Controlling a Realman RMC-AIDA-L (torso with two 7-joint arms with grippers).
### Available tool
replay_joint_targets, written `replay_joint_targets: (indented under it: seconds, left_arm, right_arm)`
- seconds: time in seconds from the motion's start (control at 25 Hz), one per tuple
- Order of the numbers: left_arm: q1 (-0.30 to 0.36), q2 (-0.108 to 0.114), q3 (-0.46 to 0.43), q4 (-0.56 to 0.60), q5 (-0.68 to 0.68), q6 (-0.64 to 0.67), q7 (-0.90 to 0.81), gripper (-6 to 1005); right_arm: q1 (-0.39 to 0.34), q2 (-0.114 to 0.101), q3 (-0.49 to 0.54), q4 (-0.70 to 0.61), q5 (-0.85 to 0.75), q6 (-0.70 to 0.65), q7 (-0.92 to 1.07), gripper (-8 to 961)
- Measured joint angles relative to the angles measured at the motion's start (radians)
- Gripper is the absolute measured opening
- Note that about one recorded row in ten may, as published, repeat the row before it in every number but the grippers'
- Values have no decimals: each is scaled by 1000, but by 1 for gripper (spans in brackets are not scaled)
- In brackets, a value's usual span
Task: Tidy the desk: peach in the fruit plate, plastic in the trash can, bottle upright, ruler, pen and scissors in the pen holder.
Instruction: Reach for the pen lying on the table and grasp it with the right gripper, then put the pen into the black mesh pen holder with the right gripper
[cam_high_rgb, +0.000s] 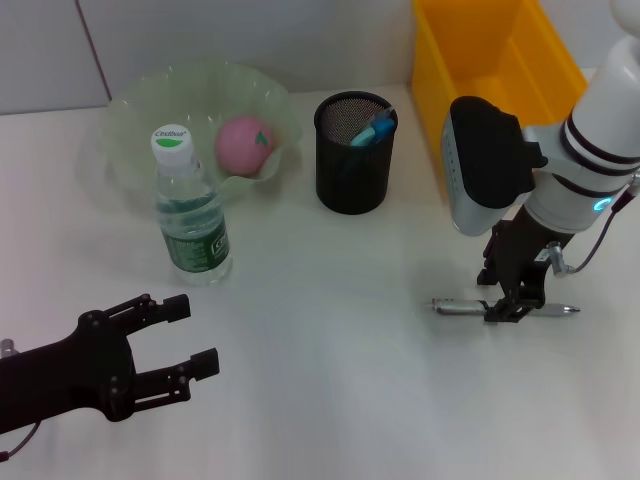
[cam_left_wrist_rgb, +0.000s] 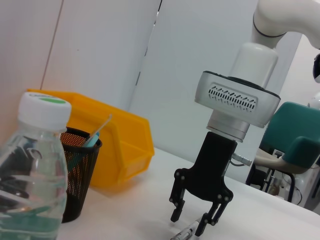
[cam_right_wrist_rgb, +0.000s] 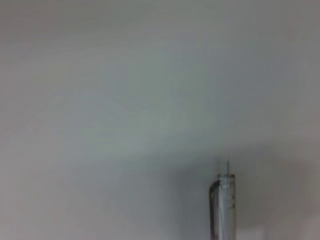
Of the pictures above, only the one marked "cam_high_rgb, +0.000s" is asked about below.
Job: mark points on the green glass fruit plate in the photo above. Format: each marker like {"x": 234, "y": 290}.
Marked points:
{"x": 200, "y": 95}

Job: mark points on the pink toy peach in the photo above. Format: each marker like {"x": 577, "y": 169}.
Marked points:
{"x": 240, "y": 150}

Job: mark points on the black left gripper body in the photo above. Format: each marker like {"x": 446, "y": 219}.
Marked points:
{"x": 60, "y": 375}

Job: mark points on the black mesh pen holder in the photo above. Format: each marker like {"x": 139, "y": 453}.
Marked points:
{"x": 350, "y": 190}

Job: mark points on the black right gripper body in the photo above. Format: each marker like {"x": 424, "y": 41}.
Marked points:
{"x": 525, "y": 255}

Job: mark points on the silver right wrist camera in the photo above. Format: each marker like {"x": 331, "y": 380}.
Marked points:
{"x": 490, "y": 160}

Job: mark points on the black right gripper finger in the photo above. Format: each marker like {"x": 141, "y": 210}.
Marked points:
{"x": 505, "y": 312}
{"x": 489, "y": 278}

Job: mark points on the blue scissors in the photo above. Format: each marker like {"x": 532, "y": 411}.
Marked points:
{"x": 382, "y": 125}

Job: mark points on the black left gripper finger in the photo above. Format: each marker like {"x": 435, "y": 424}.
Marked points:
{"x": 176, "y": 307}
{"x": 205, "y": 364}

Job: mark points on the grey white pen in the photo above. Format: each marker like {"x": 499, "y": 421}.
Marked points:
{"x": 455, "y": 306}

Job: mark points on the yellow plastic bin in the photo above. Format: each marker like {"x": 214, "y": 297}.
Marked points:
{"x": 435, "y": 60}

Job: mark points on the clear water bottle green label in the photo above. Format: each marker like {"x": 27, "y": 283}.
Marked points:
{"x": 195, "y": 250}

